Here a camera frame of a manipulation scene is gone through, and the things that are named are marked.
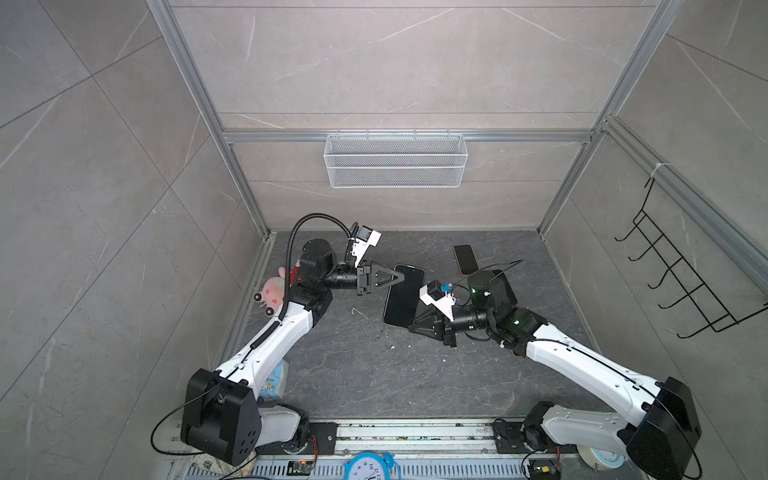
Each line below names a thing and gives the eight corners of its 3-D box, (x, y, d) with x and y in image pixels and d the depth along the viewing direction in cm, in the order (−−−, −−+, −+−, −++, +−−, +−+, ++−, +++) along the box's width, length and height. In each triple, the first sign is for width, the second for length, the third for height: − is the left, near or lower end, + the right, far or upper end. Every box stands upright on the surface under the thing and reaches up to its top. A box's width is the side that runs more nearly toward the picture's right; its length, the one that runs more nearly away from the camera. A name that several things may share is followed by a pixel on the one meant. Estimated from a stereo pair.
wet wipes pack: (265, 401, 81) (258, 396, 77) (273, 366, 87) (268, 359, 83) (282, 401, 81) (277, 396, 77) (290, 366, 88) (285, 359, 83)
